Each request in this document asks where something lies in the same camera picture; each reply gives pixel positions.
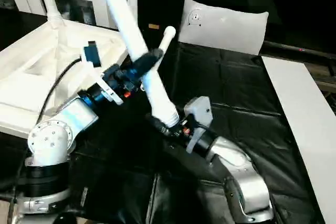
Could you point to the white plastic table top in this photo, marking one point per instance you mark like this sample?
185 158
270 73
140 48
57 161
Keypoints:
31 61

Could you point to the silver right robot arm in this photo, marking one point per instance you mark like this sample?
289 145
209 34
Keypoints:
236 171

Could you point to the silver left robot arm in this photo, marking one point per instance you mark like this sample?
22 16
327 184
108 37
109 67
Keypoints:
58 129

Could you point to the small brown block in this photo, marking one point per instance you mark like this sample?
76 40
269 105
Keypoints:
154 26

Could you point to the black work mat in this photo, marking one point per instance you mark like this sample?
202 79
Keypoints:
231 93

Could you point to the white plastic bag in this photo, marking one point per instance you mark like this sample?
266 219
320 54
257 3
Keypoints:
226 24

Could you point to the flat white board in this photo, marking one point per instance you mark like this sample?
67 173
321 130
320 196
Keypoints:
310 124

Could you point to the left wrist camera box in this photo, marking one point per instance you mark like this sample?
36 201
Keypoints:
97 69

